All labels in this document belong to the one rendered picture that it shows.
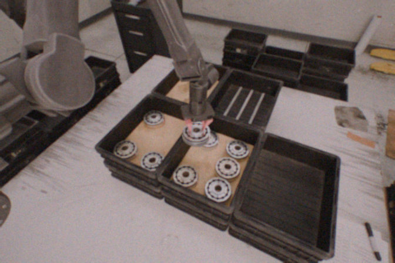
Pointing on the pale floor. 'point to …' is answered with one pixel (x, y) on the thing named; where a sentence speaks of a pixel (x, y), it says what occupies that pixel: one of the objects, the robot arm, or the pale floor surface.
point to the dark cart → (140, 32)
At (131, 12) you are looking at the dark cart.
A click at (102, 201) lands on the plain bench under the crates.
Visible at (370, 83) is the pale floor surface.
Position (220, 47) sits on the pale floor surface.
